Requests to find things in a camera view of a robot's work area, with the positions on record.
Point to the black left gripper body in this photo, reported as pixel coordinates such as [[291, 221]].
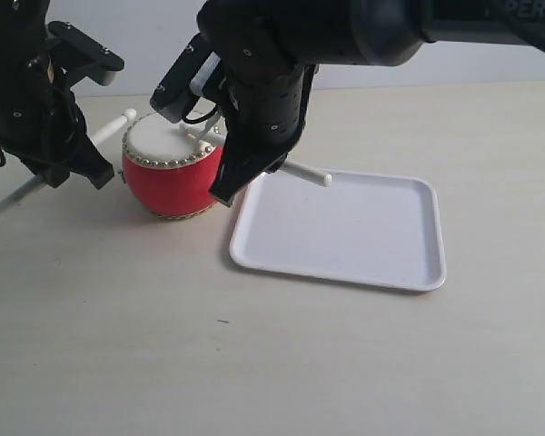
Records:
[[39, 115]]

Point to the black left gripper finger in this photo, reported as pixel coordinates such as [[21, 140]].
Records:
[[84, 159], [52, 172]]

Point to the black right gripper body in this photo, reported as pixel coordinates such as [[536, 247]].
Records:
[[266, 118]]

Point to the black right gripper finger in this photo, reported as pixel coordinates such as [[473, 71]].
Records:
[[240, 164]]

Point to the white drumstick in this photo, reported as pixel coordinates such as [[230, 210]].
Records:
[[303, 172], [37, 183]]

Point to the white plastic tray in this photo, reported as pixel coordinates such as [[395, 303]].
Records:
[[367, 229]]

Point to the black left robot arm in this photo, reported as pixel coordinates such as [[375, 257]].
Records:
[[23, 23]]

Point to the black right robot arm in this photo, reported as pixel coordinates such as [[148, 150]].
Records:
[[269, 51]]

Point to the small red drum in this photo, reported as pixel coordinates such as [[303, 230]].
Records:
[[169, 168]]

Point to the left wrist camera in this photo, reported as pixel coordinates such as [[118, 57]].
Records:
[[80, 57]]

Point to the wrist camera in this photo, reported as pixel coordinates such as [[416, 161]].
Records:
[[183, 85], [80, 57]]

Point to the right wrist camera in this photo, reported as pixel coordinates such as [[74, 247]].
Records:
[[183, 85]]

